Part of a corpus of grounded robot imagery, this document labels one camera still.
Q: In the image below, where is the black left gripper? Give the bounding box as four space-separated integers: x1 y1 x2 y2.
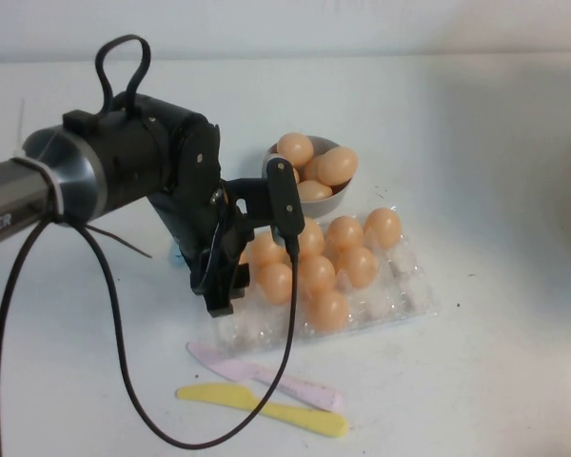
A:
151 180 257 318

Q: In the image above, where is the long black camera cable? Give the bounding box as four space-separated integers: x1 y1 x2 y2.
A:
0 216 301 448

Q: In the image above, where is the grey round bowl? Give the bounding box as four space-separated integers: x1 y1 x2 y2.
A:
261 135 356 219

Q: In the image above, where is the pink plastic knife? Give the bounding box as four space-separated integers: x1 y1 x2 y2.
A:
186 341 346 413

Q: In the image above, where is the short black looped cable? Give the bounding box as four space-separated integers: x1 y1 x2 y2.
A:
94 33 152 115

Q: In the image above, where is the black zip tie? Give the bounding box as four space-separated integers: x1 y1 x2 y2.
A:
83 223 153 260

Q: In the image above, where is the yellow plastic knife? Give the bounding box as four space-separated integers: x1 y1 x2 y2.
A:
174 383 350 439

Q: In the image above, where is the white zip tie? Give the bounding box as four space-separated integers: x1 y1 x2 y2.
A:
9 98 66 225

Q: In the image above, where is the clear plastic egg tray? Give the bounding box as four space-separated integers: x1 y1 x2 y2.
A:
213 202 443 356

